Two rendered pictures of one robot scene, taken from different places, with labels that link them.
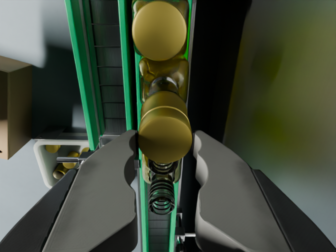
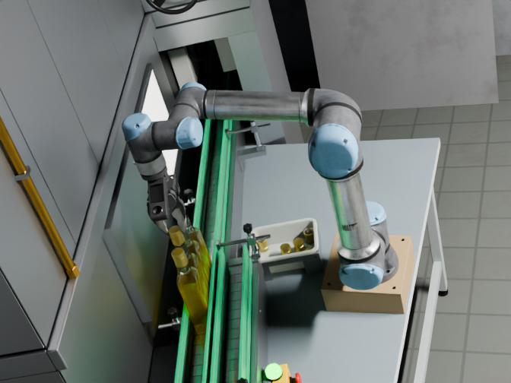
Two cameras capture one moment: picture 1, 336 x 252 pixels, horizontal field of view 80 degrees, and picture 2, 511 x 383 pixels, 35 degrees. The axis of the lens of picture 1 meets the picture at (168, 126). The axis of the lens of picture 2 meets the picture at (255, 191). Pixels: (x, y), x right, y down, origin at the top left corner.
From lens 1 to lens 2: 2.11 m
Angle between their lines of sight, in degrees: 28
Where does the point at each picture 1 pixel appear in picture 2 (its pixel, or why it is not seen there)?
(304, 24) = (139, 275)
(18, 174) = not seen: hidden behind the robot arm
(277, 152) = (143, 242)
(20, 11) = (326, 341)
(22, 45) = (331, 321)
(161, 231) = (213, 201)
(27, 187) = not seen: hidden behind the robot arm
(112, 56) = (238, 304)
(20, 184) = not seen: hidden behind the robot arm
